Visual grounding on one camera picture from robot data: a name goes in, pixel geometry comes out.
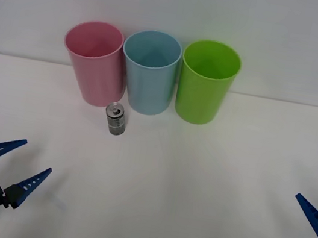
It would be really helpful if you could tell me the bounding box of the dark grey drink can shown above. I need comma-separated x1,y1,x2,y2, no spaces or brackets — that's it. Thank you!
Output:
101,101,129,138

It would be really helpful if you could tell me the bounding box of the pink plastic bin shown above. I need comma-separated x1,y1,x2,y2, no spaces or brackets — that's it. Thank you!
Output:
54,16,136,111

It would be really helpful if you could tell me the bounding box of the pale blue plastic bin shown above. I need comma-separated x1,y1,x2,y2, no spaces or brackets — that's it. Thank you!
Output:
113,25,186,120

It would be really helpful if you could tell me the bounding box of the green plastic bin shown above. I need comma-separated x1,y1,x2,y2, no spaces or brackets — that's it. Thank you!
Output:
172,35,246,130

